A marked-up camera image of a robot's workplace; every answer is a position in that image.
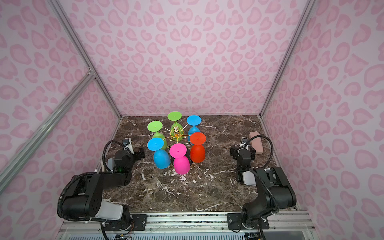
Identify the magenta wine glass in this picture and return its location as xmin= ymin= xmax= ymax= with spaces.
xmin=170 ymin=144 xmax=191 ymax=175

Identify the red wine glass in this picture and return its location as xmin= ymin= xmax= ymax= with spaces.
xmin=190 ymin=133 xmax=206 ymax=163

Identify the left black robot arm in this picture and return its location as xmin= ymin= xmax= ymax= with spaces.
xmin=57 ymin=146 xmax=145 ymax=231

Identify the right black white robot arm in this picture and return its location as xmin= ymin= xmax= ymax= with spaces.
xmin=227 ymin=146 xmax=297 ymax=233

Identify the front blue wine glass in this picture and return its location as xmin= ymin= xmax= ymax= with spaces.
xmin=147 ymin=138 xmax=171 ymax=169

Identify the blue wine glass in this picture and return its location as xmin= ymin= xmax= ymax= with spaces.
xmin=147 ymin=138 xmax=171 ymax=169
xmin=187 ymin=115 xmax=202 ymax=141

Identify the left green wine glass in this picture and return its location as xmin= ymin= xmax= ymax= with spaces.
xmin=147 ymin=121 xmax=168 ymax=150

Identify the green wine glass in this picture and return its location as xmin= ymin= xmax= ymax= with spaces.
xmin=147 ymin=121 xmax=168 ymax=150
xmin=168 ymin=111 xmax=183 ymax=136

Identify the back green wine glass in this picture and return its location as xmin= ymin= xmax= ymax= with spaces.
xmin=168 ymin=111 xmax=183 ymax=136

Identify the back blue wine glass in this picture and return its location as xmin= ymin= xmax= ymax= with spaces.
xmin=187 ymin=115 xmax=202 ymax=141

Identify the pink rectangular block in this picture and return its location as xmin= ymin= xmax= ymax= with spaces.
xmin=249 ymin=132 xmax=264 ymax=154

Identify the right black cable hose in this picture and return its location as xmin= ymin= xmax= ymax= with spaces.
xmin=245 ymin=134 xmax=274 ymax=169

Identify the black cable hose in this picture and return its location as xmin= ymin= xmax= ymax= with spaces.
xmin=101 ymin=140 xmax=133 ymax=173
xmin=245 ymin=134 xmax=274 ymax=169

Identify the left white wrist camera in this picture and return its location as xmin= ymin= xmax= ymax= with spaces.
xmin=122 ymin=138 xmax=134 ymax=155

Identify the left black cable hose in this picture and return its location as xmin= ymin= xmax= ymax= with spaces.
xmin=101 ymin=140 xmax=133 ymax=173

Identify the gold wire glass rack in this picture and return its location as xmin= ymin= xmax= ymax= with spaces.
xmin=164 ymin=125 xmax=193 ymax=148

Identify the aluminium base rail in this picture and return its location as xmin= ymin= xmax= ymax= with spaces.
xmin=57 ymin=211 xmax=319 ymax=240

